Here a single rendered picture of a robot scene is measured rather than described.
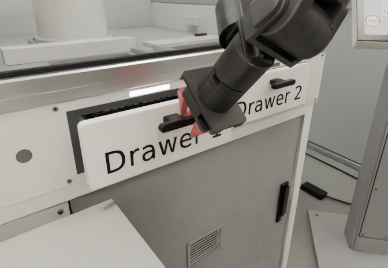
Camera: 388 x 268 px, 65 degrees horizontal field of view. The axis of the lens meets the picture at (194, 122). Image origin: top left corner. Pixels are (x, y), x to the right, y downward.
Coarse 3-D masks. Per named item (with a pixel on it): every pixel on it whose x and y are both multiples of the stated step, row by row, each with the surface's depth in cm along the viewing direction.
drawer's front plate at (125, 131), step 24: (96, 120) 44; (120, 120) 45; (144, 120) 48; (96, 144) 44; (120, 144) 47; (144, 144) 49; (168, 144) 52; (192, 144) 56; (216, 144) 60; (96, 168) 46; (144, 168) 51
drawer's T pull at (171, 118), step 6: (174, 114) 50; (168, 120) 49; (174, 120) 48; (180, 120) 48; (186, 120) 48; (192, 120) 49; (162, 126) 46; (168, 126) 47; (174, 126) 47; (180, 126) 48; (162, 132) 47
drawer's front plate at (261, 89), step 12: (276, 72) 71; (288, 72) 74; (300, 72) 77; (264, 84) 70; (300, 84) 78; (252, 96) 69; (264, 96) 71; (276, 96) 74; (288, 96) 77; (300, 96) 80; (252, 108) 70; (264, 108) 73; (276, 108) 75; (288, 108) 79; (252, 120) 71
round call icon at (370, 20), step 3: (366, 15) 94; (369, 15) 94; (372, 15) 94; (375, 15) 94; (378, 15) 93; (366, 18) 94; (369, 18) 94; (372, 18) 93; (375, 18) 93; (378, 18) 93; (366, 21) 93; (369, 21) 93; (372, 21) 93; (375, 21) 93; (378, 21) 93; (366, 24) 93; (369, 24) 93; (372, 24) 93; (375, 24) 93; (378, 24) 92
